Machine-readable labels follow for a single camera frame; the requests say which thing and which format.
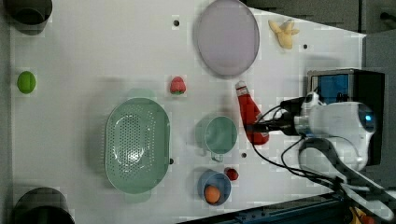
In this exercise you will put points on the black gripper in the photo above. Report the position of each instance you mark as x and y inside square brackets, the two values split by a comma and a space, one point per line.
[285, 123]

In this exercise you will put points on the red ketchup bottle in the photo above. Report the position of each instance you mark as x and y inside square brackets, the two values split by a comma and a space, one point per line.
[249, 114]

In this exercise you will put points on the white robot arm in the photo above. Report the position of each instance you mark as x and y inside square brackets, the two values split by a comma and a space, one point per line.
[334, 148]

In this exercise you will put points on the green perforated strainer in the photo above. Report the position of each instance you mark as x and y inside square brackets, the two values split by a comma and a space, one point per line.
[137, 143]

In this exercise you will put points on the green metal cup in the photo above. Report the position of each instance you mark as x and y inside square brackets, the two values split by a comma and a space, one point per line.
[217, 135]

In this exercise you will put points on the small red toy tomato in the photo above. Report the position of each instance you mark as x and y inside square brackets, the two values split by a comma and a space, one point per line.
[232, 174]

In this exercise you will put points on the blue bowl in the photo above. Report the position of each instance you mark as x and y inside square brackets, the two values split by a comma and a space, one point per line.
[219, 180]

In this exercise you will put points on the orange toy fruit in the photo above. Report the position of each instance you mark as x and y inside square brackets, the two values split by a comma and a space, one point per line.
[212, 194]

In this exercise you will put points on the silver toaster oven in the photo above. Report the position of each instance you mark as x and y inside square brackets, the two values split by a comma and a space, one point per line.
[353, 85]

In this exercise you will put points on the red toy strawberry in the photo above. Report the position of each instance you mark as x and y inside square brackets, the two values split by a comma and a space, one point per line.
[177, 86]

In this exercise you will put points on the yellow toy banana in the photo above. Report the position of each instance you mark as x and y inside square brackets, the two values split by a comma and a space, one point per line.
[284, 33]

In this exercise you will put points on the lilac round plate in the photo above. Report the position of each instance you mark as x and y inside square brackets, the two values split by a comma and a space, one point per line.
[228, 37]

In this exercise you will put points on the yellow red emergency button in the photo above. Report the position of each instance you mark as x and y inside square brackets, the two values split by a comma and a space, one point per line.
[359, 217]

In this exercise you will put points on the black cylinder bottom left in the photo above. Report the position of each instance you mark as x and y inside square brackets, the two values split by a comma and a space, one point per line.
[42, 206]

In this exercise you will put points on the black cylinder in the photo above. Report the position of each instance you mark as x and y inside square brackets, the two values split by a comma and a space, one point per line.
[29, 12]
[42, 206]

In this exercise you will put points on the green toy lime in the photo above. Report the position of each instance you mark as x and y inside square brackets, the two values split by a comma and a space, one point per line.
[26, 82]

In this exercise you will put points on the black cylinder top left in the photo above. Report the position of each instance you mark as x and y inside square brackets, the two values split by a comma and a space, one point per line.
[29, 12]

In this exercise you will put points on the blue metal table rail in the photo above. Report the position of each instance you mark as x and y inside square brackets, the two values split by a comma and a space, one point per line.
[328, 208]

